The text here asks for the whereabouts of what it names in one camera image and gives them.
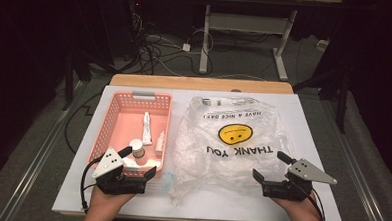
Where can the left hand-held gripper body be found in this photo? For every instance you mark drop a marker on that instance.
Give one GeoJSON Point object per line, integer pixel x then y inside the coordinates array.
{"type": "Point", "coordinates": [110, 163]}

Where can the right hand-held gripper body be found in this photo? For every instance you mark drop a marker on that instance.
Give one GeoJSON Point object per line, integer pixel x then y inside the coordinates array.
{"type": "Point", "coordinates": [306, 172]}

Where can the small jar white cap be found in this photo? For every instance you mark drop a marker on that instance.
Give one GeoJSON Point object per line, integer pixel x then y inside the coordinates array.
{"type": "Point", "coordinates": [136, 146]}

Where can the pink plastic basket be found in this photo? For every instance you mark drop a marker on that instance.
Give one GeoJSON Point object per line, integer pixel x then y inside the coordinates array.
{"type": "Point", "coordinates": [126, 120]}

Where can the small white dropper bottle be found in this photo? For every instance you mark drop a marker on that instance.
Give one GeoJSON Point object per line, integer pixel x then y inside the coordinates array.
{"type": "Point", "coordinates": [159, 144]}

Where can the white ointment tube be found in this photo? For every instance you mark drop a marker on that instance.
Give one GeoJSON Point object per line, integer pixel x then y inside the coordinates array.
{"type": "Point", "coordinates": [146, 128]}

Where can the clear plastic bag yellow face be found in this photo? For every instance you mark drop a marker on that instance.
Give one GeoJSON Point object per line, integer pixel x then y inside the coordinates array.
{"type": "Point", "coordinates": [232, 158]}

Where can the person's left hand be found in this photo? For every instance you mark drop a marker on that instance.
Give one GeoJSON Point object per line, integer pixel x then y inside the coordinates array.
{"type": "Point", "coordinates": [106, 203]}

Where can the person's right hand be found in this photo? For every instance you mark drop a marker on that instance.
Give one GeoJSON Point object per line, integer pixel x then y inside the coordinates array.
{"type": "Point", "coordinates": [301, 211]}

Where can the white table board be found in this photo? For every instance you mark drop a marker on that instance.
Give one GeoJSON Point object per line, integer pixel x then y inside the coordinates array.
{"type": "Point", "coordinates": [80, 192]}

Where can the black metal stand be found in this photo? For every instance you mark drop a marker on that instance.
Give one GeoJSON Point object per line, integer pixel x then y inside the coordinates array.
{"type": "Point", "coordinates": [68, 81]}
{"type": "Point", "coordinates": [342, 97]}

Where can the wooden table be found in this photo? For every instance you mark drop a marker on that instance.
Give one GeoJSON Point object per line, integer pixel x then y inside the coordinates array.
{"type": "Point", "coordinates": [201, 84]}

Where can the white power strip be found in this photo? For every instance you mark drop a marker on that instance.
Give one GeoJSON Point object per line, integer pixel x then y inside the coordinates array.
{"type": "Point", "coordinates": [323, 44]}

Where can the white power adapter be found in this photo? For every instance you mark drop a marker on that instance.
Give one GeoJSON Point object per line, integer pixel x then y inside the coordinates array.
{"type": "Point", "coordinates": [186, 47]}

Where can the metal floor rail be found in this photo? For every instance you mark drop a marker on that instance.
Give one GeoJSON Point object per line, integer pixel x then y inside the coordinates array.
{"type": "Point", "coordinates": [357, 184]}
{"type": "Point", "coordinates": [34, 170]}

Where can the white metal desk frame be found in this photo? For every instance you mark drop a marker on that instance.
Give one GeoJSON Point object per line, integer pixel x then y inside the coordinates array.
{"type": "Point", "coordinates": [204, 41]}

